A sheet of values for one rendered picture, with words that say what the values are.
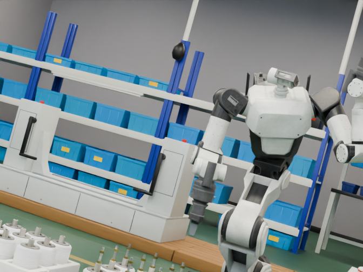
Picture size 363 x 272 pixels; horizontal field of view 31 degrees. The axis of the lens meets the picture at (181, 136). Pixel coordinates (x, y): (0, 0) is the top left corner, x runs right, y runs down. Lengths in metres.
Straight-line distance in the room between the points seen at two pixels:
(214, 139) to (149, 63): 8.97
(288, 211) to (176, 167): 2.64
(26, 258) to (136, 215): 2.17
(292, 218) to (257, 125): 4.31
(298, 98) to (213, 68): 8.53
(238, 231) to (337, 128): 0.59
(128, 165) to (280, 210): 1.83
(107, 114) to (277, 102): 5.09
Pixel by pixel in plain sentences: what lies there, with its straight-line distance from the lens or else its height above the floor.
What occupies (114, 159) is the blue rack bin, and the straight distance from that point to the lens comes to 7.66.
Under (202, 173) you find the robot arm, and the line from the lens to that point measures 2.47.
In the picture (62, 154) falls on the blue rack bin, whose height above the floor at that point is 0.29.
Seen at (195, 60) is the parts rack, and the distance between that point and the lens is 7.98.
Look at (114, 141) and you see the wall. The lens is 11.72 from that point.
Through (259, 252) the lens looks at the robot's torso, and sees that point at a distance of 2.80.
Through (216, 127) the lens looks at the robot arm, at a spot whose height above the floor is 0.89.
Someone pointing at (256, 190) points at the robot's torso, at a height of 0.67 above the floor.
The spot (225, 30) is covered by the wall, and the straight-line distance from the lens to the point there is 11.37.
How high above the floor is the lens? 0.77
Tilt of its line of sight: 1 degrees up
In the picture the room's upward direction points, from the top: 15 degrees clockwise
